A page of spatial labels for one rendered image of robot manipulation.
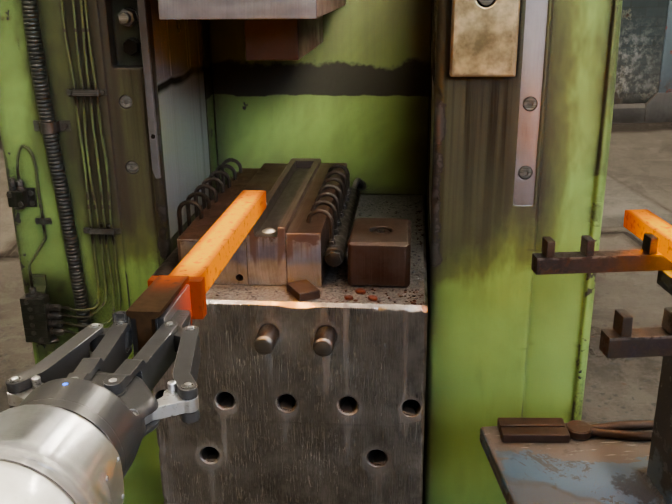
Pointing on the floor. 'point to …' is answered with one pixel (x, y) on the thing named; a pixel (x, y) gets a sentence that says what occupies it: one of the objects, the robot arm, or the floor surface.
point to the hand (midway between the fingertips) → (162, 316)
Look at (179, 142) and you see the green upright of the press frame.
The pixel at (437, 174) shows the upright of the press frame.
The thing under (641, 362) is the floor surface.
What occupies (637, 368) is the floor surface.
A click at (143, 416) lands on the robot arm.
